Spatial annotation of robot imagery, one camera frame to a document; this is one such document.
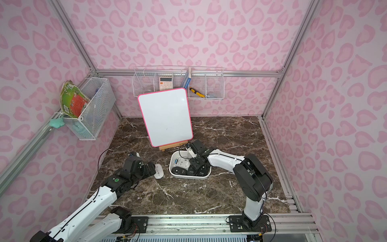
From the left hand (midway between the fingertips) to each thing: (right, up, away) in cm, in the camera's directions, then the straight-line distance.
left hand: (148, 165), depth 83 cm
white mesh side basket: (-30, +42, +5) cm, 52 cm away
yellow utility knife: (+28, +42, +15) cm, 53 cm away
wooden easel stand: (+6, +8, +13) cm, 16 cm away
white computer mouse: (+5, -5, +5) cm, 8 cm away
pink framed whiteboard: (+8, +28, +8) cm, 30 cm away
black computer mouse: (+16, -4, +5) cm, 17 cm away
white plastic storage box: (+18, +4, +12) cm, 22 cm away
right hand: (+26, +1, +9) cm, 27 cm away
